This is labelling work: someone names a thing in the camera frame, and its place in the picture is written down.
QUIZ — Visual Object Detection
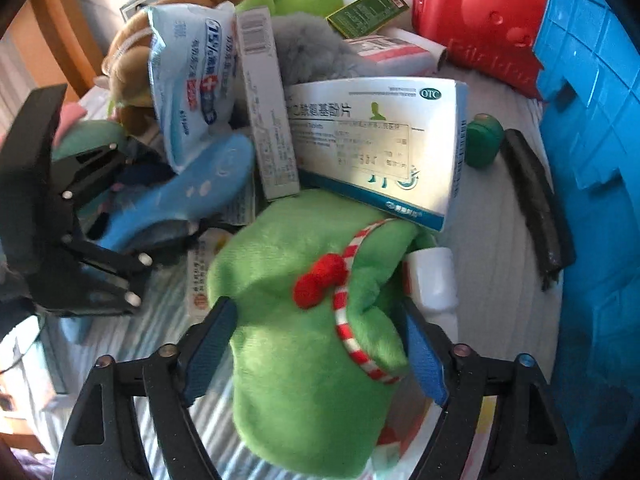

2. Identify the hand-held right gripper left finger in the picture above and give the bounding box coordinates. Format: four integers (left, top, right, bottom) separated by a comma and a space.
52, 295, 239, 480

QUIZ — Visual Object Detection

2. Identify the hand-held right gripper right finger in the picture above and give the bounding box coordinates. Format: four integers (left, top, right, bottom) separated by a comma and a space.
404, 299, 580, 480

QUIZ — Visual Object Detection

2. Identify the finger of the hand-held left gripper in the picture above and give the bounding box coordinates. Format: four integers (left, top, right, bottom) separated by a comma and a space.
30, 237, 155, 317
50, 142, 127, 213

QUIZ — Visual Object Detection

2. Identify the green frog plush toy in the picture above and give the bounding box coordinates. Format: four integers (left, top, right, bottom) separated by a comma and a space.
206, 187, 436, 478

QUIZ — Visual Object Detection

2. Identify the blue spotted plush toy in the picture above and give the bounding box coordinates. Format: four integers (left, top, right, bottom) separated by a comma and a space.
95, 135, 256, 253

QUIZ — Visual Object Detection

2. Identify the teal plush toy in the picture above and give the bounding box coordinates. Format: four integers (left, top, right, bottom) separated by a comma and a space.
50, 120, 131, 161

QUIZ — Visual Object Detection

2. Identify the pink plush toy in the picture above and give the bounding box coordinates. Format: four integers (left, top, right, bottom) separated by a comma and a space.
52, 102, 86, 141

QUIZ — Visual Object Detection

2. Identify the white printed medicine packet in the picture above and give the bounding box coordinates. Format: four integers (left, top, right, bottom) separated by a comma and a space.
186, 227, 241, 321

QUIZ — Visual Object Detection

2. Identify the white plastic bottle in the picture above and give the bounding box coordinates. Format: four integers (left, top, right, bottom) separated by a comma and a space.
402, 247, 461, 331

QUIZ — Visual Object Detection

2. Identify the brown bear plush toy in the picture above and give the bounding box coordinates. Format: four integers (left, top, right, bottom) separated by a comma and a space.
100, 0, 253, 136

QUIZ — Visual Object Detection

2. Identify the blue white wet wipes packet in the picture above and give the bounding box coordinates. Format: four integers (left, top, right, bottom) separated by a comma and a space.
145, 2, 241, 176

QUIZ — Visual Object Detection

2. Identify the narrow grey white box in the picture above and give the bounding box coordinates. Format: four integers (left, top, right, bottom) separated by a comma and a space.
236, 5, 301, 201

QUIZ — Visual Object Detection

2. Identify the long black object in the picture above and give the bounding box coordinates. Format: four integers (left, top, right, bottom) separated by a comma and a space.
501, 129, 577, 291

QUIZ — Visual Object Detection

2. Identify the green round object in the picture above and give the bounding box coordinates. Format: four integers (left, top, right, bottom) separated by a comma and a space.
462, 112, 505, 168

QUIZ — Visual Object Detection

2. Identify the white blue medicine box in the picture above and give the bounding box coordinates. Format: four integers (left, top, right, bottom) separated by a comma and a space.
284, 77, 471, 233

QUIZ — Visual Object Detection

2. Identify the blue plastic crate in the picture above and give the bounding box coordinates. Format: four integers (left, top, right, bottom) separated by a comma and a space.
532, 0, 640, 480

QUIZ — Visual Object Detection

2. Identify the grey fluffy plush toy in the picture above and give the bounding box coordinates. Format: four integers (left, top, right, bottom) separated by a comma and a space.
272, 15, 371, 86

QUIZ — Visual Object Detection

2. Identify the green cardboard box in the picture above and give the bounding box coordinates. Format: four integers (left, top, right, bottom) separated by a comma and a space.
326, 0, 411, 38

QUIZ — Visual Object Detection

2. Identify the red plastic container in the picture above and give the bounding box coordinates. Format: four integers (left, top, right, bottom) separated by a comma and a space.
411, 0, 556, 101

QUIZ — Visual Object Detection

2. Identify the black cable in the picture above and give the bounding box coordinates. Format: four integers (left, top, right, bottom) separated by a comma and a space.
0, 310, 51, 376

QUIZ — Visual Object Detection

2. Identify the wooden furniture frame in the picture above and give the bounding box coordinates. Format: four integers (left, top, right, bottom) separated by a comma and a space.
30, 0, 108, 96

